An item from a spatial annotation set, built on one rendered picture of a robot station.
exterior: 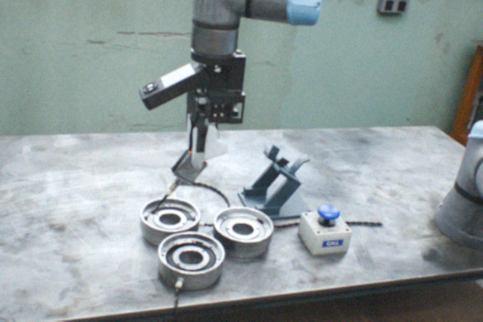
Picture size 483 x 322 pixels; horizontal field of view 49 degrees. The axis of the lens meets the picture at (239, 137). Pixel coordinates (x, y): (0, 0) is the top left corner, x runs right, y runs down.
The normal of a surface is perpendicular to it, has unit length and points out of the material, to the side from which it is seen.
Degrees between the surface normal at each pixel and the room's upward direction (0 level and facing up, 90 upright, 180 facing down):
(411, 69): 90
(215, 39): 90
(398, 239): 0
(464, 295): 0
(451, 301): 0
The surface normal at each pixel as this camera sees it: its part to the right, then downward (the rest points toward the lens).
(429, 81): 0.28, 0.44
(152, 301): 0.11, -0.90
